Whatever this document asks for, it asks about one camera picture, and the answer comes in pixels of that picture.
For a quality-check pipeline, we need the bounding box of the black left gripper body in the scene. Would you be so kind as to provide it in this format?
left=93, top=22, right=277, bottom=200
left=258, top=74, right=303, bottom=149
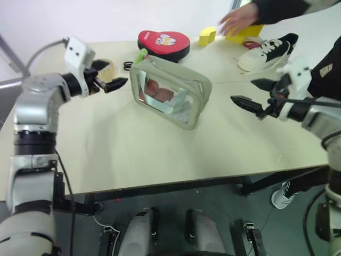
left=84, top=68, right=108, bottom=95

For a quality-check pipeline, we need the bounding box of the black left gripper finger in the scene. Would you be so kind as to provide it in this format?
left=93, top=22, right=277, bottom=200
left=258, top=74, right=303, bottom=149
left=104, top=77, right=128, bottom=94
left=92, top=60, right=111, bottom=71

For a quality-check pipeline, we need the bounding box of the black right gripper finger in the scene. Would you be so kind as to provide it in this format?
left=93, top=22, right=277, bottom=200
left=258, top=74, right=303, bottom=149
left=250, top=78, right=275, bottom=92
left=230, top=95, right=267, bottom=119

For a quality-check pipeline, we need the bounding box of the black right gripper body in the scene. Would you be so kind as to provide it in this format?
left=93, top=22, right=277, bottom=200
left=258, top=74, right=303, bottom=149
left=262, top=74, right=291, bottom=118

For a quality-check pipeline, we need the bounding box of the clear green-trimmed toiletry pouch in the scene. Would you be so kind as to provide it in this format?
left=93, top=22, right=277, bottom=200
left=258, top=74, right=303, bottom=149
left=129, top=55, right=213, bottom=131

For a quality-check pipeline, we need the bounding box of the person's bare hand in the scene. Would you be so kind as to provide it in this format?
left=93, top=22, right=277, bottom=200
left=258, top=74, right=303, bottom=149
left=218, top=3, right=259, bottom=36

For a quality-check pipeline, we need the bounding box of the beige tape roll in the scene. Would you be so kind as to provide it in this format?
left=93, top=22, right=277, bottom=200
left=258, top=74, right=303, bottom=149
left=93, top=58, right=119, bottom=84

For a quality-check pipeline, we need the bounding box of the white and black sneaker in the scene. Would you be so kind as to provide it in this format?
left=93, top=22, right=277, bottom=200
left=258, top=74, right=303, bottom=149
left=237, top=33, right=299, bottom=73

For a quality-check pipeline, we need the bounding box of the green plastic clip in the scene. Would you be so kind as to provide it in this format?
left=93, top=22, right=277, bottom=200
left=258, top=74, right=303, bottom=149
left=133, top=49, right=149, bottom=66

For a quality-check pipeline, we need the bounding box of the person's black jacket torso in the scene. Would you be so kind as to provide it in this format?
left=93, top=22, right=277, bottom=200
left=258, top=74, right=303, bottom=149
left=306, top=34, right=341, bottom=100

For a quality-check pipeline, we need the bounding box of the red heart-shaped case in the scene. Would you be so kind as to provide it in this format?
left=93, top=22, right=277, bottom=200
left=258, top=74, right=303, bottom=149
left=137, top=30, right=191, bottom=63

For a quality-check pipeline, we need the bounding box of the yellow box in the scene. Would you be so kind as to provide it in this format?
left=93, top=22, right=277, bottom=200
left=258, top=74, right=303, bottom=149
left=225, top=23, right=265, bottom=44

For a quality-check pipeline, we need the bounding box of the yellow curved foam block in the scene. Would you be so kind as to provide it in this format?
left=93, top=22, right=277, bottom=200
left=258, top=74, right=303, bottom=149
left=199, top=26, right=217, bottom=47

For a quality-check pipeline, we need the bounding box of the grey metal bar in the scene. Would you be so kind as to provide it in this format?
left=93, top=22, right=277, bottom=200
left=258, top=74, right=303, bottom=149
left=0, top=33, right=28, bottom=73

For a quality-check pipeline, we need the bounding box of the person's black trouser leg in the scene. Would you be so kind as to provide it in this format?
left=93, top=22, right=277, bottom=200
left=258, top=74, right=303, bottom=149
left=286, top=166, right=331, bottom=193

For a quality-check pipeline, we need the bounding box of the person's white worn shoe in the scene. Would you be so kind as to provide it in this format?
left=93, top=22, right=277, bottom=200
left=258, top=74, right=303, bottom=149
left=271, top=181, right=299, bottom=210

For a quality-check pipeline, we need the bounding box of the black stand foot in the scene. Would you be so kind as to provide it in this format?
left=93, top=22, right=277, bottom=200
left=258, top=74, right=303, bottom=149
left=99, top=228, right=119, bottom=256
left=233, top=219, right=266, bottom=256

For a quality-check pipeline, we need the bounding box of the grey rounded robot leg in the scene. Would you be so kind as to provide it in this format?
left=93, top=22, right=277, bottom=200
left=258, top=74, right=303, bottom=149
left=124, top=207, right=160, bottom=256
left=185, top=209, right=228, bottom=256

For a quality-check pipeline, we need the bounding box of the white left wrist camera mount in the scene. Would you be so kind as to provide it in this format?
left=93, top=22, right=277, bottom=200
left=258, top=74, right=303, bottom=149
left=64, top=37, right=96, bottom=98

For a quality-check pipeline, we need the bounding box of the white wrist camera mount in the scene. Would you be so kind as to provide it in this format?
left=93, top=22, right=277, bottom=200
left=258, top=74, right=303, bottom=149
left=277, top=55, right=314, bottom=100
left=64, top=37, right=96, bottom=98

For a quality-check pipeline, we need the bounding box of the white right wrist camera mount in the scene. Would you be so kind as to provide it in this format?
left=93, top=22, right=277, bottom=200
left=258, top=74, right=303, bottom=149
left=277, top=55, right=314, bottom=100

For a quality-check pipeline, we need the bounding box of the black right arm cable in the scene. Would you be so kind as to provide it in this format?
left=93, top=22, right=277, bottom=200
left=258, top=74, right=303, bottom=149
left=286, top=98, right=341, bottom=108

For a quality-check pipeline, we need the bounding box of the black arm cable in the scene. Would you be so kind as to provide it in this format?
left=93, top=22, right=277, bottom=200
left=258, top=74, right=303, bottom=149
left=286, top=98, right=341, bottom=108
left=54, top=148, right=78, bottom=256

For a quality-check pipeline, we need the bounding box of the red cord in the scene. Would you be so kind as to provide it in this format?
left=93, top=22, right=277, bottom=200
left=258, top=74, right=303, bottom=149
left=242, top=40, right=263, bottom=50

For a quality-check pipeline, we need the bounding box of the grey left arm cable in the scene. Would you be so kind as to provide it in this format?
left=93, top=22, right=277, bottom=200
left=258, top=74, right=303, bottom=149
left=25, top=38, right=70, bottom=78

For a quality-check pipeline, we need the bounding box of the black table frame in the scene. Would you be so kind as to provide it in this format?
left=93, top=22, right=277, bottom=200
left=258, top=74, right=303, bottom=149
left=63, top=166, right=330, bottom=217

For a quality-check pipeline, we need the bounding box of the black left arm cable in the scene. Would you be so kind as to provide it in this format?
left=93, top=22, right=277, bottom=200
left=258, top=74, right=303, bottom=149
left=54, top=148, right=78, bottom=256

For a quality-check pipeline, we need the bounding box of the white floor cable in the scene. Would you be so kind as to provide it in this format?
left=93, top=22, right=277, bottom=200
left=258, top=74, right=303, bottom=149
left=92, top=215, right=119, bottom=233

